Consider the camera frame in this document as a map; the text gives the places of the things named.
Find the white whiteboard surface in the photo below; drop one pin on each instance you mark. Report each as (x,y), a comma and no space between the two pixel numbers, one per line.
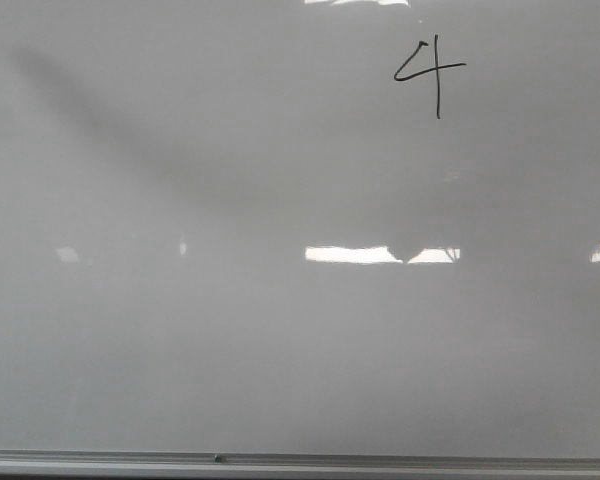
(300,227)

